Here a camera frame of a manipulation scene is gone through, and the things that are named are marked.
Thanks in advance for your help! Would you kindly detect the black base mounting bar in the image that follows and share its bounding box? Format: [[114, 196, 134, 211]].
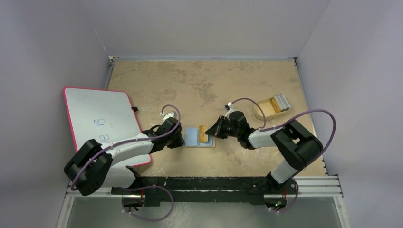
[[111, 174, 298, 208]]

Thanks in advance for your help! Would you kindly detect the cream oval tray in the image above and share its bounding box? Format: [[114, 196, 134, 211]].
[[253, 97, 288, 120]]

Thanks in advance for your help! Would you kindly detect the gold credit card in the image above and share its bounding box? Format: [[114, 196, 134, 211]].
[[198, 125, 209, 143]]

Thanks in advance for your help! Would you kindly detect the white pink-framed whiteboard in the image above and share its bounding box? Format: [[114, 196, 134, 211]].
[[63, 87, 141, 150]]

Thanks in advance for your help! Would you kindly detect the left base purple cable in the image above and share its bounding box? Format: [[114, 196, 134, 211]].
[[121, 185, 175, 223]]

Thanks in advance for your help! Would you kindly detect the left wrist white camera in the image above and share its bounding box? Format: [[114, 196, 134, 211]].
[[161, 111, 177, 121]]

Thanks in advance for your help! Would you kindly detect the beige leather card holder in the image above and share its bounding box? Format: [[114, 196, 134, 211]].
[[184, 125, 215, 148]]

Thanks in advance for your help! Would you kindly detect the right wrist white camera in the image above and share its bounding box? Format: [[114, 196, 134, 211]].
[[224, 102, 235, 115]]

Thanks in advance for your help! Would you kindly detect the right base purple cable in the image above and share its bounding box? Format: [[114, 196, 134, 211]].
[[268, 178, 300, 215]]

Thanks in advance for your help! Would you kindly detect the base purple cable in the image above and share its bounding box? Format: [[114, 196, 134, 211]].
[[121, 185, 175, 223], [268, 178, 300, 215]]

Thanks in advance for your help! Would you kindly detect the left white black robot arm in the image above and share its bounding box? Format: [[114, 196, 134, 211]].
[[64, 117, 184, 196]]

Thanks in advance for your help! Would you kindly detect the wrist white camera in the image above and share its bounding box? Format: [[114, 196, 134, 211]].
[[161, 111, 177, 121], [224, 102, 235, 115]]

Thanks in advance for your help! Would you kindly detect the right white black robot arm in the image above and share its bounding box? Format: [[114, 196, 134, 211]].
[[205, 111, 324, 193]]

